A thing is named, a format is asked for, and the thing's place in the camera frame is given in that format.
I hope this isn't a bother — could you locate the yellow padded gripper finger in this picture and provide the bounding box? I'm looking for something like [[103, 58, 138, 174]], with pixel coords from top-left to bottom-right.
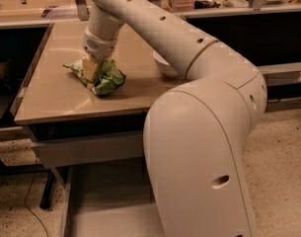
[[82, 54, 102, 82]]

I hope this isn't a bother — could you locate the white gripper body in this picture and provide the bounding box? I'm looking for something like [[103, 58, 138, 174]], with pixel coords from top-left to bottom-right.
[[83, 28, 117, 60]]

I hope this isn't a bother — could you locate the green rice chip bag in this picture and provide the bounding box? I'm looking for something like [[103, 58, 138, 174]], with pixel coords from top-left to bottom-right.
[[64, 59, 126, 96]]

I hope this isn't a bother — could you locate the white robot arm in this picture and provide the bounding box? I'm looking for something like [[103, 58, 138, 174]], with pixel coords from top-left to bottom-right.
[[85, 0, 267, 237]]

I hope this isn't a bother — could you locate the grey drawer cabinet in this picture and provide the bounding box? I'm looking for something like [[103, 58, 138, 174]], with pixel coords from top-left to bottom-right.
[[10, 14, 190, 237]]

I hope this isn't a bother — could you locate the grey top drawer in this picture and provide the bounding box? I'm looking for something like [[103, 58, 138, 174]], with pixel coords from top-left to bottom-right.
[[31, 131, 143, 168]]

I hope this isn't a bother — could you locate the open grey middle drawer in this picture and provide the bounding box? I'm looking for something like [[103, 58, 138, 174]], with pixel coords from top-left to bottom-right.
[[59, 157, 165, 237]]

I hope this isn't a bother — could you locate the white bowl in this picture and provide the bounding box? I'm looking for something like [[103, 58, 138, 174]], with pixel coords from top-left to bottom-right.
[[153, 51, 179, 78]]

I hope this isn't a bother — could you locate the black table leg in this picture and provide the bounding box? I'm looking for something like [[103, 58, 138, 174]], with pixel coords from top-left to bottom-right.
[[39, 172, 55, 209]]

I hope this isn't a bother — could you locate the grey side shelf beam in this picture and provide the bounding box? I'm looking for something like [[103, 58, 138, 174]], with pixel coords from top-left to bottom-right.
[[259, 62, 301, 87]]

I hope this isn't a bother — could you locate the grey metal post left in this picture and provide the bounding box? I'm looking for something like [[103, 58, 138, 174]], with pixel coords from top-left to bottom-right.
[[75, 0, 89, 21]]

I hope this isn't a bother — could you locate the black floor cable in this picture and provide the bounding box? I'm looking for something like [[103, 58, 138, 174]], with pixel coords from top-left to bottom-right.
[[23, 171, 49, 237]]

